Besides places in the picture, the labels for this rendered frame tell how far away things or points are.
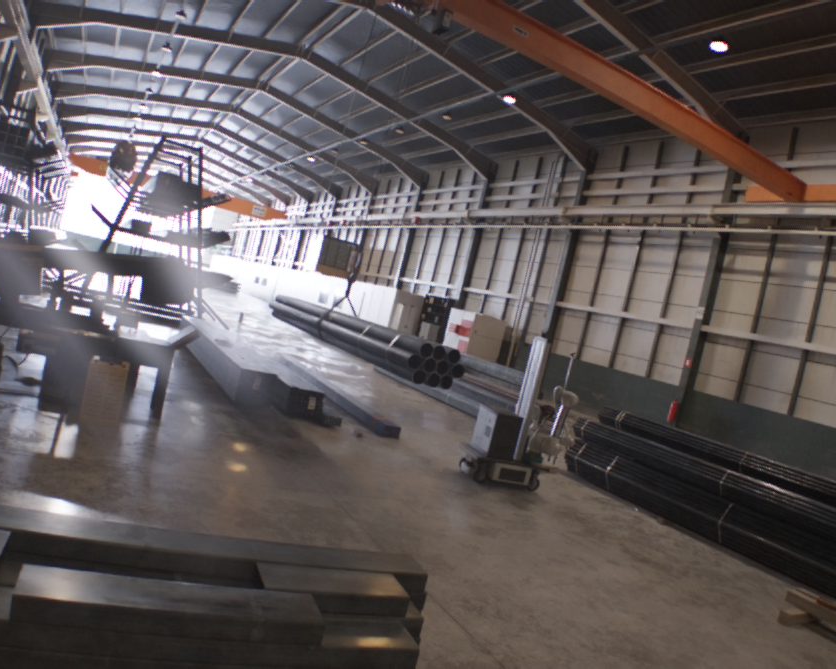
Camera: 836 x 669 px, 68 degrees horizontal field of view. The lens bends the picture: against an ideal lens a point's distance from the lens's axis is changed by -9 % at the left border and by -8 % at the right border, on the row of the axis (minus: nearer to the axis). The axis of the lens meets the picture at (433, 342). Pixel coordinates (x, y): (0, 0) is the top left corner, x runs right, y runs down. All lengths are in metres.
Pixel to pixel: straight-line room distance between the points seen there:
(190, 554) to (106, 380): 3.79
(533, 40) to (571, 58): 0.80
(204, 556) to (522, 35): 9.61
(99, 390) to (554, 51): 8.51
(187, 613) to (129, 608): 0.20
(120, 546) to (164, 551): 0.18
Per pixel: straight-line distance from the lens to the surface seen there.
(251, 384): 8.84
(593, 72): 12.03
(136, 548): 3.01
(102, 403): 6.67
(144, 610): 2.54
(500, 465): 7.71
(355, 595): 2.96
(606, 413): 10.22
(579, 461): 9.58
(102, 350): 8.67
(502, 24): 11.07
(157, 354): 7.25
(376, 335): 7.65
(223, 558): 3.06
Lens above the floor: 1.71
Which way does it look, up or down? 2 degrees down
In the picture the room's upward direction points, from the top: 14 degrees clockwise
